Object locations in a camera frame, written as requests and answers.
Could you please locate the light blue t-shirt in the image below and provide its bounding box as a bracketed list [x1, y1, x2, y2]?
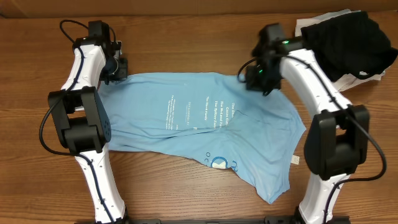
[99, 72, 305, 203]

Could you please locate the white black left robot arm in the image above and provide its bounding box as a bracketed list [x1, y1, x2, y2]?
[39, 21, 130, 223]

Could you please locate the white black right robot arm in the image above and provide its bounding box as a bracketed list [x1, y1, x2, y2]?
[241, 23, 369, 224]

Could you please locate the folded white garment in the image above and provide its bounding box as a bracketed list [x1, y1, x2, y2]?
[294, 9, 386, 91]

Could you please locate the folded black garment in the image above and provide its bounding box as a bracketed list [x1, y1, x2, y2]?
[300, 11, 397, 82]

